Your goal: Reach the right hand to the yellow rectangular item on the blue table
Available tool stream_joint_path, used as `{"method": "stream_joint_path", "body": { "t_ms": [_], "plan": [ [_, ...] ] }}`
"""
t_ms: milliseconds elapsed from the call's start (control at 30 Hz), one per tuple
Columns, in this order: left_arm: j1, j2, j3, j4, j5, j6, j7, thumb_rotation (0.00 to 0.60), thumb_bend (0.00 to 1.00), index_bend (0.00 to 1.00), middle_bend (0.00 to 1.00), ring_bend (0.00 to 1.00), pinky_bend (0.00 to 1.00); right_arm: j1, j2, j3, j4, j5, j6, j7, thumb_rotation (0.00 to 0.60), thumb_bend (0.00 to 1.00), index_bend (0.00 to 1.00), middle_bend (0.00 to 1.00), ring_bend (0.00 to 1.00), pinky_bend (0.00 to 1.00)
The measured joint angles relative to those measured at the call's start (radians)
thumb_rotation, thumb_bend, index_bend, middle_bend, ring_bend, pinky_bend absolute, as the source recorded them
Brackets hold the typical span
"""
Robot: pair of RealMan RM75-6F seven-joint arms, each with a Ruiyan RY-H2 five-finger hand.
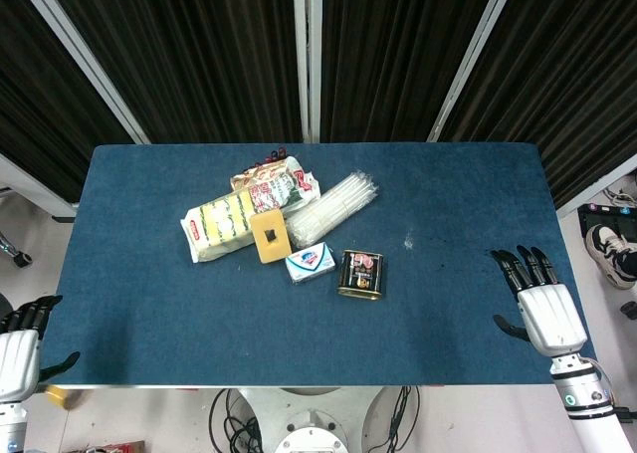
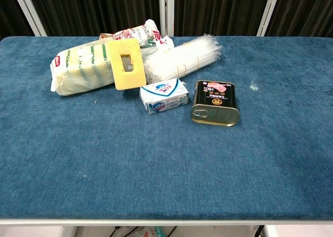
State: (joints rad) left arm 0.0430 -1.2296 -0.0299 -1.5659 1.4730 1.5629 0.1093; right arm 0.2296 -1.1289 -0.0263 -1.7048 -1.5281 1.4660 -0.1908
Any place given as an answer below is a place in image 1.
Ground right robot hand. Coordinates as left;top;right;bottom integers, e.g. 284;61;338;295
490;245;589;358

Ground black gold tin can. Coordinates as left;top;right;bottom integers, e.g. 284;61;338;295
335;249;385;301

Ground blue white soap box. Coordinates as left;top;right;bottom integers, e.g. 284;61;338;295
285;241;336;285

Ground black floor device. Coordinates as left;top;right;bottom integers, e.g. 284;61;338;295
576;203;637;240

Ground robot base column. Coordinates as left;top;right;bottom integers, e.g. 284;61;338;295
238;385;389;453

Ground yellow sponge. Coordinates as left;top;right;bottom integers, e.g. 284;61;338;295
250;210;294;264

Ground yellow floor object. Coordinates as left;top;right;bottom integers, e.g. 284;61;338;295
45;385;84;410

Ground yellow green noodle packet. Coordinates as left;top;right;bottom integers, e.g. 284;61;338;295
179;188;260;264

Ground black folding screen panels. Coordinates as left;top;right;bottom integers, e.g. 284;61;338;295
0;0;637;210

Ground clear straw bundle pack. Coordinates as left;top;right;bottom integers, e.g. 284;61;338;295
285;170;382;251

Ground black cable bundle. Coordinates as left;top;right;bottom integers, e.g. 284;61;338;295
208;386;263;453

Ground black white sneaker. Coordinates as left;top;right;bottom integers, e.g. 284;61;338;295
584;224;637;291

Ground red white snack bag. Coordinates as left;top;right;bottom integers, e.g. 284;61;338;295
229;155;321;215

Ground office chair caster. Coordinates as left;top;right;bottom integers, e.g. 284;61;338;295
0;231;34;269

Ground red black clips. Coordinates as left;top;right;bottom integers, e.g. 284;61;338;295
252;146;290;167

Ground blue felt table mat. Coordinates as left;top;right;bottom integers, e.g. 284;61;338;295
39;142;598;388

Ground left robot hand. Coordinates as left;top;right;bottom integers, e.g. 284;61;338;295
0;295;81;403

